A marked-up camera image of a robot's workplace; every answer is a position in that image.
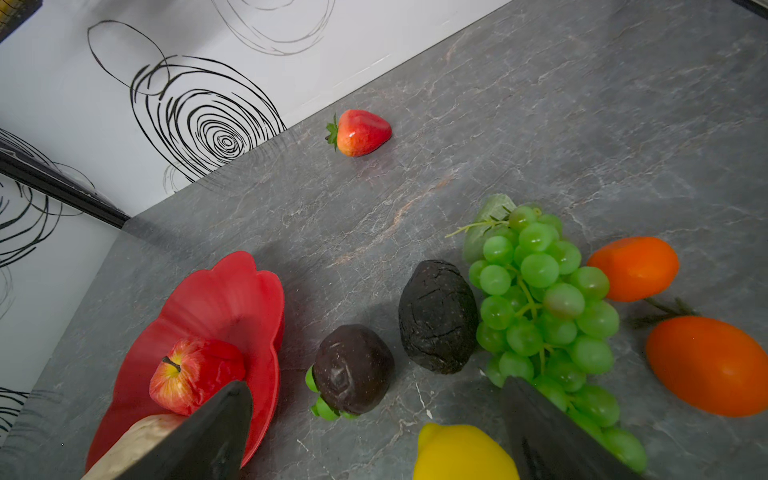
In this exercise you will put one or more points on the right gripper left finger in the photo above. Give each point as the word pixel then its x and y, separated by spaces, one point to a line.
pixel 210 444

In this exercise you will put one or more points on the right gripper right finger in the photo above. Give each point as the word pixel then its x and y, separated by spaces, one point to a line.
pixel 546 444

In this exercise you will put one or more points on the fake red apple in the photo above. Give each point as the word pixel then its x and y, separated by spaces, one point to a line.
pixel 193 372

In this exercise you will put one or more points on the yellow fake lemon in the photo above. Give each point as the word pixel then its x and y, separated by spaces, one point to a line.
pixel 461 452

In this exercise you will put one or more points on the red flower-shaped fruit bowl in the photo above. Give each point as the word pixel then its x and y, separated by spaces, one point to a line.
pixel 235 302

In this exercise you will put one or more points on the dark mangosteen with green calyx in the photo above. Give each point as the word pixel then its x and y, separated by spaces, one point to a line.
pixel 352 372

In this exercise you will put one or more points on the green fake grape bunch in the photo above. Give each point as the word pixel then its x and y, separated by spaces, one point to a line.
pixel 544 318

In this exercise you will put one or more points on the black fake avocado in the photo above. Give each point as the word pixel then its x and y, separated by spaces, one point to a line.
pixel 438 318

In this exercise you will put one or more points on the orange fake tomato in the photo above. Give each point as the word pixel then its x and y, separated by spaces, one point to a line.
pixel 709 364
pixel 636 267

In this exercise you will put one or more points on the fake red strawberry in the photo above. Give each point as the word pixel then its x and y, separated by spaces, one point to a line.
pixel 358 132

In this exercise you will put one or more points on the black wire wall basket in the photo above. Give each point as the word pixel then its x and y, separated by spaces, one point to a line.
pixel 13 13

